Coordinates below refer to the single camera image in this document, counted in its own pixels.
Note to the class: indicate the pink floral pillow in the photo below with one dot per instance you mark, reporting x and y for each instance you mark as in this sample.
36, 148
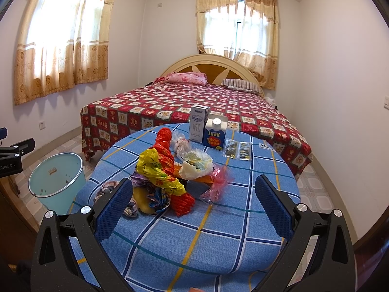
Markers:
196, 78

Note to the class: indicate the red foam fruit net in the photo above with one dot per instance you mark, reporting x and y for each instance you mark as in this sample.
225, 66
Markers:
181, 205

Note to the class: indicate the left window beige curtain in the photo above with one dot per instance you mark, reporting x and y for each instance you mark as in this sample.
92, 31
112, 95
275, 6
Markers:
61, 44

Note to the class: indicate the back window beige curtain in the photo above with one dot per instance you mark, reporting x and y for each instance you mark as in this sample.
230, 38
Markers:
245, 31

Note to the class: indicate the pink plastic bag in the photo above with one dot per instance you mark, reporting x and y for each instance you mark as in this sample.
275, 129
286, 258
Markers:
220, 178

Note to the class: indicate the purple snack wrapper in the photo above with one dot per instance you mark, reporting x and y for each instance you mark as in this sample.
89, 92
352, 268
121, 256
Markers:
159, 200

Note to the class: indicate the blue Look milk carton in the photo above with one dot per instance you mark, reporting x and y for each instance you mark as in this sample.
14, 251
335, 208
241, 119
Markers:
215, 131

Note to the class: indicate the wall power socket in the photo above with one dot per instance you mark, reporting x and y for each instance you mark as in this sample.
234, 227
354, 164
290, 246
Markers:
41, 125

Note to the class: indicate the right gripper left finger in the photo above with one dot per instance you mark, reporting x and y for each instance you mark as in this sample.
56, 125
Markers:
54, 266

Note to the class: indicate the light blue trash bin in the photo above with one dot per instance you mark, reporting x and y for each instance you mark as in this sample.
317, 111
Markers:
56, 181

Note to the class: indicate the window beige curtain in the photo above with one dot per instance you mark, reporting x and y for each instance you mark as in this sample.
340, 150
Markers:
245, 31
61, 44

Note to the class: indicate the right clear snack packet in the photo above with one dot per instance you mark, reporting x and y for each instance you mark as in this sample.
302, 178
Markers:
244, 151

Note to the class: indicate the clear snack packet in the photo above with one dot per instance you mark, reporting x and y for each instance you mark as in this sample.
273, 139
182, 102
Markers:
244, 151
230, 148

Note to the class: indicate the left clear snack packet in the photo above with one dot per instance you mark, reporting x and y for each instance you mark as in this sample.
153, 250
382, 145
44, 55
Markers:
230, 148

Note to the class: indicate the yellow red plastic wrapper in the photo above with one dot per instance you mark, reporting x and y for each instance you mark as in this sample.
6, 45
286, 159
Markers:
149, 166

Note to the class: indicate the yellow sponge piece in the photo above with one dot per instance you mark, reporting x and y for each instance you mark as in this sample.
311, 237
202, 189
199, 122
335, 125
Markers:
140, 195

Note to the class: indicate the tall white milk carton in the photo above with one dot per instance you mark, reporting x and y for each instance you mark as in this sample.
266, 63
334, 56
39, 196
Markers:
197, 121

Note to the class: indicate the striped pillow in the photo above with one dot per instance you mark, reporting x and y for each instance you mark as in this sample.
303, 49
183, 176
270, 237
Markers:
239, 84

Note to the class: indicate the clear bag with red print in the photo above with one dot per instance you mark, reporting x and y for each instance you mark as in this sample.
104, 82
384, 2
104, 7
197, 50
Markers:
181, 146

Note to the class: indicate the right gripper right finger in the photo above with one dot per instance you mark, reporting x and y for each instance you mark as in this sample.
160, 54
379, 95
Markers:
332, 265

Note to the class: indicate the cream wooden headboard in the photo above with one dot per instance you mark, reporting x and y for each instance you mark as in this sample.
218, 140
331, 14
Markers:
217, 68

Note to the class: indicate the blue checked tablecloth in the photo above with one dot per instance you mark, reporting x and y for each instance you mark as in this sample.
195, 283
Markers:
226, 246

